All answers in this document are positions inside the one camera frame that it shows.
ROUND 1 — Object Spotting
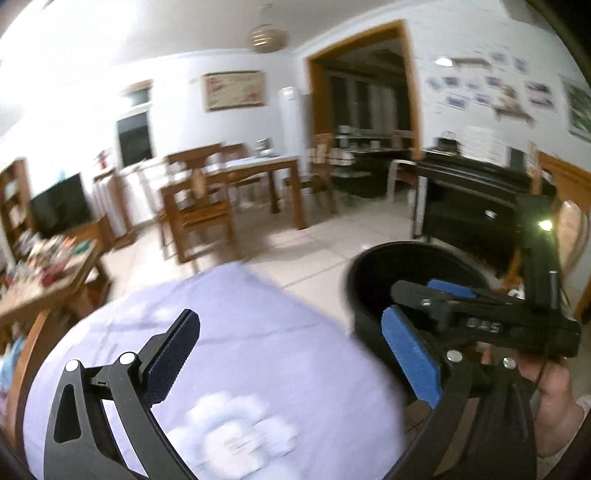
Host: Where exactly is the wooden television stand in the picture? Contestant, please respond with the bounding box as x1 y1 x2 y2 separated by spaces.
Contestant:
69 220 116 256

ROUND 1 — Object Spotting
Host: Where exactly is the purple floral table cloth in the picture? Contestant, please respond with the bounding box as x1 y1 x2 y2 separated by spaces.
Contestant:
23 265 410 480

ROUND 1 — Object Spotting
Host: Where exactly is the wooden door frame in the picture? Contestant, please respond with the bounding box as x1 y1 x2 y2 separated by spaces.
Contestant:
307 19 424 163

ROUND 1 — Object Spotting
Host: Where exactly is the round ceiling lamp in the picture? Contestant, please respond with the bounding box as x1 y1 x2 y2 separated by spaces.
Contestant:
247 24 290 54

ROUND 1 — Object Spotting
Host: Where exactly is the wide framed picture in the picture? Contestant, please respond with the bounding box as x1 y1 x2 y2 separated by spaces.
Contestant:
202 70 267 113

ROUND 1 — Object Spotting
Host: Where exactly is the white framed window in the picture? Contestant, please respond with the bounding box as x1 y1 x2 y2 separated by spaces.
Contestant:
115 80 156 169

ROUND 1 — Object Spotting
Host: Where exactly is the wooden door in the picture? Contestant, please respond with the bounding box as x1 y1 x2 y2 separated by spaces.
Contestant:
531 152 591 219

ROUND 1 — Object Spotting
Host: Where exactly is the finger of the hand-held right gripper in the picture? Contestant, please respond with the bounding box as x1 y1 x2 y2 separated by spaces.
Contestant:
390 278 476 320

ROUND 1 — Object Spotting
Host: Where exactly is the white wall calendar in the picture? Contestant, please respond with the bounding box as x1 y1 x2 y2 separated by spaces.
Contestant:
462 124 507 163

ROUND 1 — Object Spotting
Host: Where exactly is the tall wooden stand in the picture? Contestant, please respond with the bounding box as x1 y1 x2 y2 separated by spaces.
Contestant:
92 167 137 250

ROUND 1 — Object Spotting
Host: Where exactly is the black television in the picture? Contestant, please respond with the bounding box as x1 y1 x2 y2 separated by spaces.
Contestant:
30 173 92 240

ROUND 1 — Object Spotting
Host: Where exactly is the wooden dining table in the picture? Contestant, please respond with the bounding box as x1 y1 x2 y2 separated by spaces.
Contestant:
203 154 309 230

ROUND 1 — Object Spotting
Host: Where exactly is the wooden coffee table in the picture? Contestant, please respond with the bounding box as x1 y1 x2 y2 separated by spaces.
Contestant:
0 235 112 352

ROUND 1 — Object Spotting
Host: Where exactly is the green framed picture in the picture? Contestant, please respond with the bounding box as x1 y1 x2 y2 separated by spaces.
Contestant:
561 76 591 142

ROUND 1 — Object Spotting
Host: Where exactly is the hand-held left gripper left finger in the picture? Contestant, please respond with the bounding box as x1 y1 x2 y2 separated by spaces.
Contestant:
44 309 201 480

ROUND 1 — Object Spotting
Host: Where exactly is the white standing air conditioner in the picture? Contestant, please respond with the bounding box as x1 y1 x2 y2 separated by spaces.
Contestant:
279 86 311 160

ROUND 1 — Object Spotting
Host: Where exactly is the group of wall photos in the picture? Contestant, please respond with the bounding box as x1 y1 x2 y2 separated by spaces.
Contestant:
427 53 557 126

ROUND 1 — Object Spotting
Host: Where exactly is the wooden sofa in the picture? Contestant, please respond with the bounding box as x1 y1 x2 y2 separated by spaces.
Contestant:
8 309 52 455

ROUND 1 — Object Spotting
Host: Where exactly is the wooden dining chair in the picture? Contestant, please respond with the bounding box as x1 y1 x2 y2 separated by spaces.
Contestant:
222 142 259 208
159 143 243 265
284 133 341 217

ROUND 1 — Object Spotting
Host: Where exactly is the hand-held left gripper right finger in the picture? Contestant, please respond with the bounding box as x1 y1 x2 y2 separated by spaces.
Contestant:
381 306 541 480

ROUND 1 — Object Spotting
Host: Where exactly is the person's right hand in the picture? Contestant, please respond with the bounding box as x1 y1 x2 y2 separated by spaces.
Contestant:
517 356 587 457

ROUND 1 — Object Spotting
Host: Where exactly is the black trash bin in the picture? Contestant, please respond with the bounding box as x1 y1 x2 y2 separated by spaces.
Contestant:
346 241 502 416

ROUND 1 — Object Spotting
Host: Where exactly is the blue cloth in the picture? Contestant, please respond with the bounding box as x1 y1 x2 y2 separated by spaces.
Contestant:
0 340 25 403

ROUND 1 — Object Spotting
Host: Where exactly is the black piano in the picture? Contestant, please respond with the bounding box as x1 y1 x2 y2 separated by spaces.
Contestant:
413 148 544 267

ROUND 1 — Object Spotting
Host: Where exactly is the wooden bookshelf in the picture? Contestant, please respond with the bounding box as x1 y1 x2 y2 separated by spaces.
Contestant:
0 158 36 259

